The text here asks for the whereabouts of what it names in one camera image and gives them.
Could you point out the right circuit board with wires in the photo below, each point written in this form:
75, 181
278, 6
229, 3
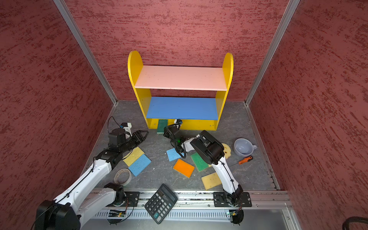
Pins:
236, 216

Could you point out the orange sponge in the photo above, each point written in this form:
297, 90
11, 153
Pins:
184, 168

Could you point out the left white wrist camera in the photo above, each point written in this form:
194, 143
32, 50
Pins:
127, 127

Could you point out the bright green sponge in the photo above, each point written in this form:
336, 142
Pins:
199, 162

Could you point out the blue sponge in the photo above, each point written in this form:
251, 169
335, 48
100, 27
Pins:
172, 155
139, 165

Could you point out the grey plastic cup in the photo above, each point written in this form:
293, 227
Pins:
243, 147

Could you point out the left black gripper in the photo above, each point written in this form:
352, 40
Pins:
140, 136

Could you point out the aluminium corner post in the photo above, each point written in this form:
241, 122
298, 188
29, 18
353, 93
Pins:
284, 22
68, 18

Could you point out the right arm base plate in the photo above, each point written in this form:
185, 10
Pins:
222, 199

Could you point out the circuit board with wires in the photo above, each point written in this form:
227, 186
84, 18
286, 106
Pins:
115, 216
236, 216

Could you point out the dark green scrub sponge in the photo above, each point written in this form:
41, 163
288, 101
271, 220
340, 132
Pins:
161, 126

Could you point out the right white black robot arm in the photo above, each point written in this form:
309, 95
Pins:
211, 151

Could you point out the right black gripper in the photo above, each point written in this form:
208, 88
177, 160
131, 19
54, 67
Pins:
167, 132

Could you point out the orange handled screwdriver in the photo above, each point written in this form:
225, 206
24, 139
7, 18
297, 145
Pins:
245, 160

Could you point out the right aluminium corner post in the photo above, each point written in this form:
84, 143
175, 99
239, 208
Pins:
284, 22

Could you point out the aluminium front rail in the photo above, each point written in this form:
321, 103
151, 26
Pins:
199, 205

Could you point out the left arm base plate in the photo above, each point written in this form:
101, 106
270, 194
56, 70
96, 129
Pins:
130, 199

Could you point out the left circuit board with wires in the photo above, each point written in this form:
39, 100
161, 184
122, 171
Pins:
115, 216

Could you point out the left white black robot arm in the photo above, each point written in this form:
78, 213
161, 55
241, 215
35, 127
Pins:
70, 210

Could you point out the clear tape roll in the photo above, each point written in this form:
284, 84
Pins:
123, 177

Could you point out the left aluminium corner post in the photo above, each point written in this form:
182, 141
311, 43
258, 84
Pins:
68, 18

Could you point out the black calculator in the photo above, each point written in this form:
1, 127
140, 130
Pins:
161, 203

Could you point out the yellow shelf pink blue boards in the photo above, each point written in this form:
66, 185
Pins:
197, 113

